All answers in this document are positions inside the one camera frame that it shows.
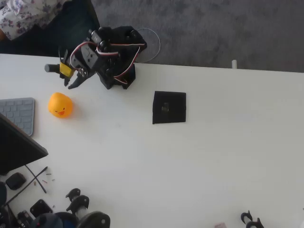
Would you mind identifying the dark rounded object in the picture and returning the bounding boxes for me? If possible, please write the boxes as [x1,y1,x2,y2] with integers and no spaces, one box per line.
[0,181,8,207]

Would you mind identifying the black bracket plate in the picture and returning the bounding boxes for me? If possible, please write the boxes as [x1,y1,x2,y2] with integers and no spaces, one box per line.
[29,199,54,218]

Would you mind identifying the orange rubber duck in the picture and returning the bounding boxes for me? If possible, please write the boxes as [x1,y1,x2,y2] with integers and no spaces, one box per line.
[47,92,74,119]

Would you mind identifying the small black box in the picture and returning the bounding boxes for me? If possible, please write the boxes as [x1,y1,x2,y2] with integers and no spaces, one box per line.
[5,172,27,190]

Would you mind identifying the thin grey wire loop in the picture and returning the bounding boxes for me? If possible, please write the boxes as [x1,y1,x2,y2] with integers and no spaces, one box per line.
[136,28,161,64]

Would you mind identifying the dark blue trousers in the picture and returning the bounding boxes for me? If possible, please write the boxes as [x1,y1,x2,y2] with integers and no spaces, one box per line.
[0,0,101,57]

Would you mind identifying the small circuit board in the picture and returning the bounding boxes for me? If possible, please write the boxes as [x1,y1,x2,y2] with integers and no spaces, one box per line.
[16,210,34,228]

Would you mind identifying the thin black stick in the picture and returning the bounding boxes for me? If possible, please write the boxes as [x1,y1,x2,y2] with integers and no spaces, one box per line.
[24,164,48,193]
[4,166,48,207]

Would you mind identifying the white floral shirt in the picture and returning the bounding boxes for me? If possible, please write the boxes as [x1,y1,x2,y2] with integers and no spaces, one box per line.
[0,0,69,41]

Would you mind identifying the black camera with yellow tape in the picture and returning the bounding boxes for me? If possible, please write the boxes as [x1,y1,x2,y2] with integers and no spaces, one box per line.
[44,61,75,79]

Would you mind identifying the grey keyboard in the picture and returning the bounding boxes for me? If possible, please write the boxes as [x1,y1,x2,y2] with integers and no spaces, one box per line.
[0,97,36,136]

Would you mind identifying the dark round cap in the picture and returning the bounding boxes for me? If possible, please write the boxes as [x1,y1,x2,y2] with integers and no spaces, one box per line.
[30,213,64,228]

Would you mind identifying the black cable bundle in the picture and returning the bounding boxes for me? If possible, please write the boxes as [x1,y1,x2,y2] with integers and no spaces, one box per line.
[0,204,15,228]

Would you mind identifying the black monitor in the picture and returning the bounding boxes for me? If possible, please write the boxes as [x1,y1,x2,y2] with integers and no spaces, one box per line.
[0,113,49,176]

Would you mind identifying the black square cardboard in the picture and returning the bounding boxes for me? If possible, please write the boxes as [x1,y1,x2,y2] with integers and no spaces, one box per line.
[152,91,187,125]

